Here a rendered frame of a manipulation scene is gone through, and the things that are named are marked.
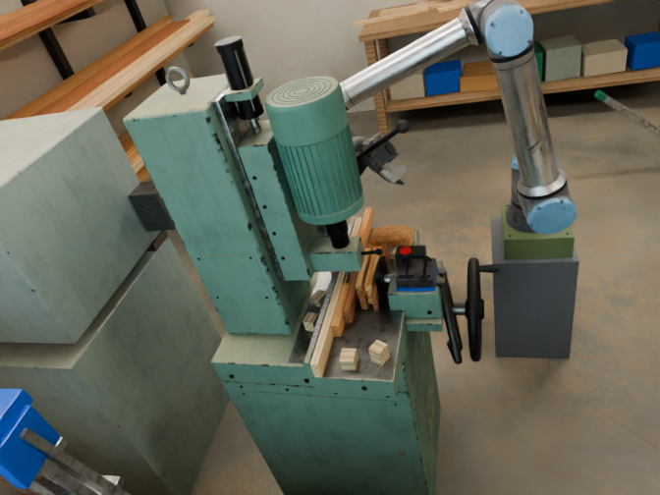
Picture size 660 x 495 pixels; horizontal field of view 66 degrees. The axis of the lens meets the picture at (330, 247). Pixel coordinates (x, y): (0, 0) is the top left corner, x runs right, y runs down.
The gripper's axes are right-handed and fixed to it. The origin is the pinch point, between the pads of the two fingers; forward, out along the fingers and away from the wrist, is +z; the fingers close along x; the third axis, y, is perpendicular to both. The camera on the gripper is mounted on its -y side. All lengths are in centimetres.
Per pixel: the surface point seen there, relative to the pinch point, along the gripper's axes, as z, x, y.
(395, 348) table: 19.5, 30.1, -30.7
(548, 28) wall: -227, 96, 233
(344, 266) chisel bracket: -1.2, 14.3, -25.8
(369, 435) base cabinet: 0, 62, -53
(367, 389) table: 23, 31, -42
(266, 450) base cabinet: -27, 60, -86
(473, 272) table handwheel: 15.1, 32.9, -2.0
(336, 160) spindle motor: 12.6, -14.0, -12.6
